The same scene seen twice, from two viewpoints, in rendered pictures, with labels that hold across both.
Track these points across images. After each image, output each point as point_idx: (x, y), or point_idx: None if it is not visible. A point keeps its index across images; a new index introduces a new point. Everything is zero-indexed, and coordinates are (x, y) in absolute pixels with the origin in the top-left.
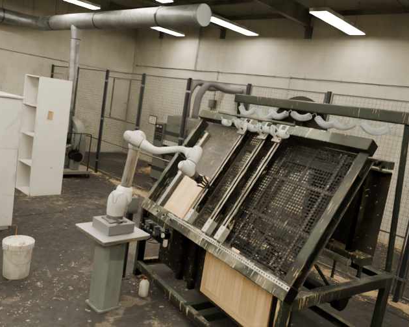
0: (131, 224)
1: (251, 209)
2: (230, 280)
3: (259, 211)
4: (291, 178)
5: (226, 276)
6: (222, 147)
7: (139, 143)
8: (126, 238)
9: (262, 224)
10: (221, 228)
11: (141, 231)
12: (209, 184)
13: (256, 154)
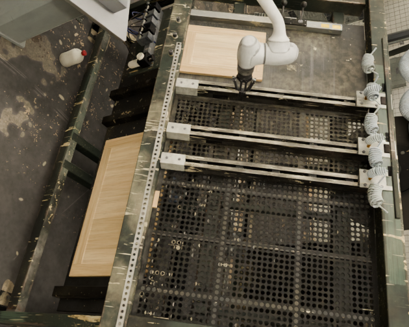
0: (121, 4)
1: (230, 189)
2: (126, 189)
3: (230, 205)
4: (304, 235)
5: (131, 181)
6: (323, 71)
7: None
8: (90, 13)
9: (211, 223)
10: (180, 157)
11: (125, 23)
12: None
13: (326, 150)
